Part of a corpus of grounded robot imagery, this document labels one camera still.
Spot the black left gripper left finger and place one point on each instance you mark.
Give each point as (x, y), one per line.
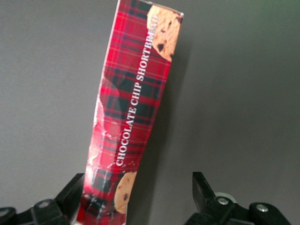
(68, 199)

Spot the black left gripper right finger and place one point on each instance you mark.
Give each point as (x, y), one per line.
(204, 199)

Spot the red tartan cookie box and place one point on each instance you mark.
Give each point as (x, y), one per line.
(131, 93)

